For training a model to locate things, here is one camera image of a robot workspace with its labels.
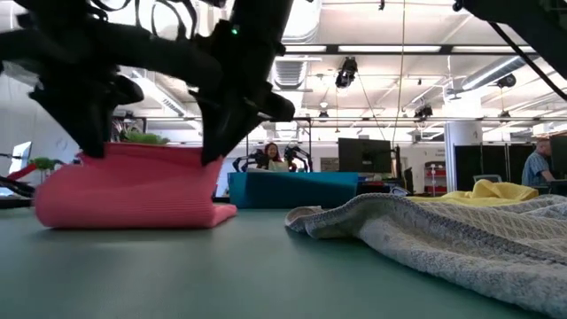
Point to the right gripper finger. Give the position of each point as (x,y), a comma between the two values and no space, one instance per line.
(235,128)
(212,128)

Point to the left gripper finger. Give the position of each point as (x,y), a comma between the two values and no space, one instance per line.
(99,135)
(82,133)

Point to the pink microfiber towel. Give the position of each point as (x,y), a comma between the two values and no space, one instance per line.
(133,190)

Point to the grey waffle-weave towel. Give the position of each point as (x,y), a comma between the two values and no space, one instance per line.
(465,239)

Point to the yellow microfiber towel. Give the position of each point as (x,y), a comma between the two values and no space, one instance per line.
(491,190)

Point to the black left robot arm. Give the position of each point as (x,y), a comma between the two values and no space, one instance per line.
(133,53)

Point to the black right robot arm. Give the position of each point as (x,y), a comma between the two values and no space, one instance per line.
(531,22)

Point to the small black robot arm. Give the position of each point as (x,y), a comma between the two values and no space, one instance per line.
(294,153)
(254,157)

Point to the person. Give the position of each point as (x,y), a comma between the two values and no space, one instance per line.
(536,166)
(272,153)

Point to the potted plant triangle-patterned pot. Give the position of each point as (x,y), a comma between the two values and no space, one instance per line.
(146,138)

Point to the small green plant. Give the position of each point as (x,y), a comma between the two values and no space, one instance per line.
(43,163)

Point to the white-framed monitor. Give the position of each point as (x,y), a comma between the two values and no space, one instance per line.
(21,157)

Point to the red robot part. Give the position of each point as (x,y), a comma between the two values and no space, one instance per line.
(26,172)

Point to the blue plastic bin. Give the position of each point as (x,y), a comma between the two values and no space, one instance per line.
(292,190)

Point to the black overhead light bar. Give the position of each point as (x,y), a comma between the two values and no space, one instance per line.
(332,49)

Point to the black ceiling spotlight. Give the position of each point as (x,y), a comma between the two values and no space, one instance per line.
(506,81)
(424,112)
(345,75)

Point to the black monitor screen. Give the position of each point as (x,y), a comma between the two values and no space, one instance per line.
(363,155)

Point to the red shelf rack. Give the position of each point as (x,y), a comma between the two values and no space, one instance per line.
(436,173)

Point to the white building column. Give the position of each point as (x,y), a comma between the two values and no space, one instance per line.
(460,146)

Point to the black room partition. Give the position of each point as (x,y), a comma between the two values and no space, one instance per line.
(487,164)

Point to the black display panel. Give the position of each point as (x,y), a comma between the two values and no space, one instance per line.
(559,155)

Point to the silver ceiling air duct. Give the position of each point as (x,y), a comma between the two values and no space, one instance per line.
(496,73)
(305,17)

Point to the framed wall picture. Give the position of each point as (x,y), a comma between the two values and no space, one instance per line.
(329,165)

